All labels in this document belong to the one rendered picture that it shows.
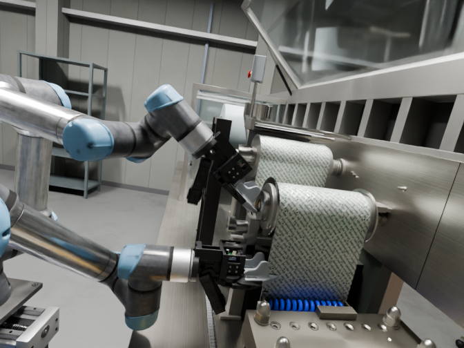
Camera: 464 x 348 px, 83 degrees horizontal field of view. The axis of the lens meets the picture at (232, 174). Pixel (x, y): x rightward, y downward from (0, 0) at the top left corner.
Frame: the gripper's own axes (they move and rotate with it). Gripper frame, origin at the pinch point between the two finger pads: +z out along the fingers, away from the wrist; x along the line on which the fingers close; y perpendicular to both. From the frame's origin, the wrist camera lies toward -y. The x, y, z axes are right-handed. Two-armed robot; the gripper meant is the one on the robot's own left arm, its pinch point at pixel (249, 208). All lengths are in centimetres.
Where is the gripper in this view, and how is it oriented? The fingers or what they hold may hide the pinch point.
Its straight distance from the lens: 67.9
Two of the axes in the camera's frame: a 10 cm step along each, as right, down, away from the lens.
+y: 7.5, -6.6, -0.5
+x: -1.5, -2.4, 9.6
